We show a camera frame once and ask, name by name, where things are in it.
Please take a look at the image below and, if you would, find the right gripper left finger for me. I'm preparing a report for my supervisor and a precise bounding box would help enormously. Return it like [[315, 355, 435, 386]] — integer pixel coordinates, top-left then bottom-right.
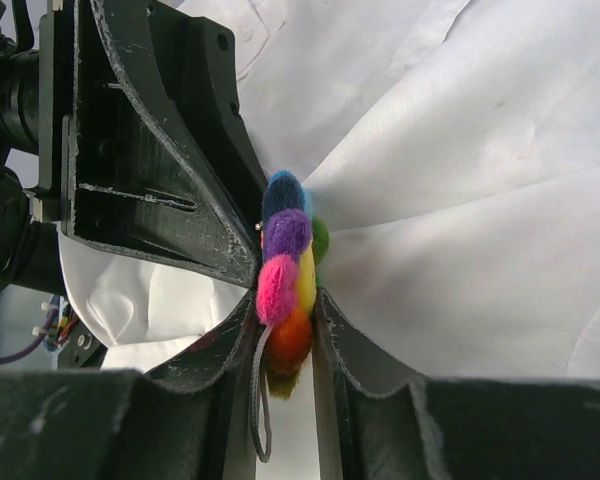
[[0, 293, 257, 479]]

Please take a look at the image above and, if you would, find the colourful pompom brooch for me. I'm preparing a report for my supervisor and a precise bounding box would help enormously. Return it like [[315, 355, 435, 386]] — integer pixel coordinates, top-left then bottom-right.
[[249, 170, 329, 463]]

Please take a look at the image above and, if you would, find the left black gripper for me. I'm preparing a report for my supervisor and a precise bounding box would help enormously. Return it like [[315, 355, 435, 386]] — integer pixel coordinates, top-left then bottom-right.
[[0, 1, 260, 295]]

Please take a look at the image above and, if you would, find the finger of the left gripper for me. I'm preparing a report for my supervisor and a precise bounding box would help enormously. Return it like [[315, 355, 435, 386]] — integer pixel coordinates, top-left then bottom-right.
[[147, 2, 266, 210]]

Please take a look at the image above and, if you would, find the white shirt garment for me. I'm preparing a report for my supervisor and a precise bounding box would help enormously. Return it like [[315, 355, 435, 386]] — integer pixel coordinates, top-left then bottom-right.
[[57, 0, 600, 480]]

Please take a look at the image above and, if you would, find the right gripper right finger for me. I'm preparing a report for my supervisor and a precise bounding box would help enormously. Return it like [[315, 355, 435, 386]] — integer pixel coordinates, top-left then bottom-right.
[[313, 290, 600, 479]]

